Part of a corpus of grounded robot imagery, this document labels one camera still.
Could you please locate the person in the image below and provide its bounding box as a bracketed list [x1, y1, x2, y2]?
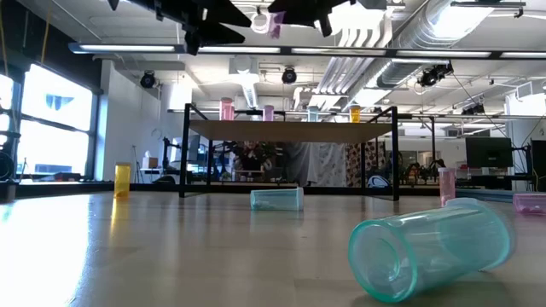
[238, 142, 274, 171]

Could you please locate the white coiled cable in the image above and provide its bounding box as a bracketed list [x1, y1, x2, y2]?
[249, 10, 270, 35]

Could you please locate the white ceiling air unit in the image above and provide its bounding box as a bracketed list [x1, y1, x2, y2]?
[228, 55, 261, 110]

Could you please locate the grey hanging cloth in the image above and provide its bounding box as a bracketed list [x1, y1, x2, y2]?
[286, 142, 349, 188]

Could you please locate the blue white ball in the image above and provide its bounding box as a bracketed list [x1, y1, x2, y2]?
[366, 174, 390, 189]

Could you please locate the pink medicine bottle white cap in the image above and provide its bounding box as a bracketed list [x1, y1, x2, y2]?
[218, 97, 235, 122]
[438, 166, 456, 207]

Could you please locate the silver ventilation duct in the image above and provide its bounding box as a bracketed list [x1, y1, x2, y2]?
[375, 0, 498, 89]

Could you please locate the wooden shelf with black frame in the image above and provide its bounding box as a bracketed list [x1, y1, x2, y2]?
[178, 102, 401, 202]

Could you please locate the black tripod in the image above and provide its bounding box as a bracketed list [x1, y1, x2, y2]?
[131, 144, 144, 184]

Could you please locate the black aluminium rig frame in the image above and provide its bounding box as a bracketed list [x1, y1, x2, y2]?
[0, 181, 483, 197]

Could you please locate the black desk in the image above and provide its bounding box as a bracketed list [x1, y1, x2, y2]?
[454, 172, 532, 192]

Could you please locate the black overhead light bar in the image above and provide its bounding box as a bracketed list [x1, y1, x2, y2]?
[67, 41, 546, 61]

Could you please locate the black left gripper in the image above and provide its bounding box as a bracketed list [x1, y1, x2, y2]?
[127, 0, 253, 56]

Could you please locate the black computer monitor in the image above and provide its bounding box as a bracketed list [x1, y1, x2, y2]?
[464, 136, 514, 169]
[530, 139, 546, 193]

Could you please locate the brown patterned hanging cloth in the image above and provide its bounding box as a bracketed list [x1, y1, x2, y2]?
[345, 142, 387, 188]

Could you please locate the large window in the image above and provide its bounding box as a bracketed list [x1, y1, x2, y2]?
[0, 63, 102, 180]

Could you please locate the black ceiling spotlight cluster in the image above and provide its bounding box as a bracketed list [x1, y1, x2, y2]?
[416, 62, 455, 89]

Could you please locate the yellow hanging strap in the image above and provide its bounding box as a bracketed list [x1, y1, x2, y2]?
[0, 0, 9, 63]
[41, 0, 53, 55]

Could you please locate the white ceiling pipe bundle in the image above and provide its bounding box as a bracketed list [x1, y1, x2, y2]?
[317, 27, 396, 96]

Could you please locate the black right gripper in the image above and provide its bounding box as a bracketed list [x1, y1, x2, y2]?
[267, 0, 357, 38]

